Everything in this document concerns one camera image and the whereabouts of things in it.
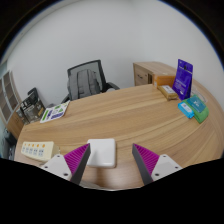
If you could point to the purple pouch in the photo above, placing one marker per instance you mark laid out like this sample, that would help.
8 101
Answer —
182 80

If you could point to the brown cardboard box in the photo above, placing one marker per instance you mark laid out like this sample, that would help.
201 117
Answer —
20 116

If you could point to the black mesh office chair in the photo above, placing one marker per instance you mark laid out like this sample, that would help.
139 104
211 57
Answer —
86 65

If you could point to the wooden shelf cabinet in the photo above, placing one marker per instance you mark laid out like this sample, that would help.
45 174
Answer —
8 100

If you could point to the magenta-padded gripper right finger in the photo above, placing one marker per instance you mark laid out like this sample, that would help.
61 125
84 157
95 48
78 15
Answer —
163 166

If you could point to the cream power strip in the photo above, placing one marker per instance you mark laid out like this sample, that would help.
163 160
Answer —
38 150

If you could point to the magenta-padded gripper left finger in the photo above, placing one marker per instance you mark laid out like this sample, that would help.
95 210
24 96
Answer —
58 165

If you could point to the green box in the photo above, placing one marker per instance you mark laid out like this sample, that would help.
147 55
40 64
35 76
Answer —
201 116

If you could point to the grey backpack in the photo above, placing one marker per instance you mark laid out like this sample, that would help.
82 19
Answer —
83 83

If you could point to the teal box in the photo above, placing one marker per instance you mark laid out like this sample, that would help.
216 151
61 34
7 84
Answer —
196 103

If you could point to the flat yellow box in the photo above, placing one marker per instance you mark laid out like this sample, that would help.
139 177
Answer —
167 92

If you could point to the small blue box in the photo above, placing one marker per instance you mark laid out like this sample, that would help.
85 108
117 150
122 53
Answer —
185 110

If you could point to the orange box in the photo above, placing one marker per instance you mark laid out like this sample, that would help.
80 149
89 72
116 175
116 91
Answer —
163 81

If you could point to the printed paper sheet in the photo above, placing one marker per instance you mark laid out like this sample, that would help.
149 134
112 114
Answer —
55 111

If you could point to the wooden side cabinet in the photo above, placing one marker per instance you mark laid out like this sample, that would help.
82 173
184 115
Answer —
146 71

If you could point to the white charger block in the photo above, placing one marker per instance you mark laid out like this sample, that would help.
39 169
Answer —
101 152

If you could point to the large dark cardboard box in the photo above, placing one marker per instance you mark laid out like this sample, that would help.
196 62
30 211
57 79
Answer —
33 108

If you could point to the black seat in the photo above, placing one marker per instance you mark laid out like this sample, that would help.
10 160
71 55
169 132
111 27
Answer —
8 143

